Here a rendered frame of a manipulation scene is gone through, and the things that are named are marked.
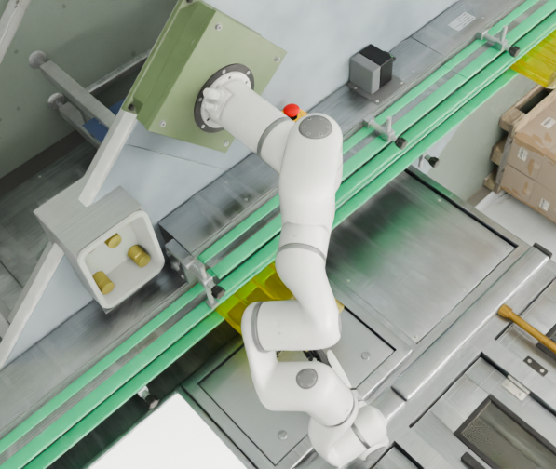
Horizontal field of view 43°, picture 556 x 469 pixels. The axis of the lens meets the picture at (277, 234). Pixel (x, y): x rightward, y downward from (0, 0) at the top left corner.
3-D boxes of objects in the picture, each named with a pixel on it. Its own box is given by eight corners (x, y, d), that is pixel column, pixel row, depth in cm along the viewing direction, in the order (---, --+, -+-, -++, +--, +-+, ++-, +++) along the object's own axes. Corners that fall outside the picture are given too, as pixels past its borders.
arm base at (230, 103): (180, 119, 137) (231, 162, 130) (209, 61, 132) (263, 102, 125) (229, 128, 149) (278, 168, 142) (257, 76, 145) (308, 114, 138)
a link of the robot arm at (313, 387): (359, 341, 131) (286, 341, 137) (321, 288, 115) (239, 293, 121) (351, 426, 123) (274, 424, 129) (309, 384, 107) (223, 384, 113)
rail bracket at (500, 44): (472, 38, 197) (512, 60, 191) (476, 17, 191) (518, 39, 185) (481, 32, 198) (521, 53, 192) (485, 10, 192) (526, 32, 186)
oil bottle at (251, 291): (218, 283, 176) (276, 337, 166) (214, 271, 172) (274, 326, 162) (235, 269, 178) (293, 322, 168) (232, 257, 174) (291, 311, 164)
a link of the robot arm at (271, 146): (259, 171, 138) (316, 218, 131) (253, 125, 127) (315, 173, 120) (295, 144, 141) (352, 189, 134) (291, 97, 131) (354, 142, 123)
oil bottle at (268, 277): (236, 268, 178) (293, 320, 168) (233, 256, 173) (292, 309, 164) (251, 254, 180) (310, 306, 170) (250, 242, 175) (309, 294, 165)
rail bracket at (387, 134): (359, 127, 181) (399, 154, 175) (359, 105, 175) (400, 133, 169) (370, 118, 182) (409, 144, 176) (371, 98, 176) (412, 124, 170)
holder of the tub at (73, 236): (90, 299, 165) (110, 320, 162) (52, 232, 143) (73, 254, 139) (148, 256, 171) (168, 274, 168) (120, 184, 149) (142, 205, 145)
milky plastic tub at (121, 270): (85, 289, 161) (106, 313, 157) (52, 233, 143) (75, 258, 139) (145, 244, 167) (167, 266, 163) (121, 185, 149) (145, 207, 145)
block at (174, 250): (169, 268, 169) (187, 286, 166) (160, 246, 161) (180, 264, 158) (181, 259, 170) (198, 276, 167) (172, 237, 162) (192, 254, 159)
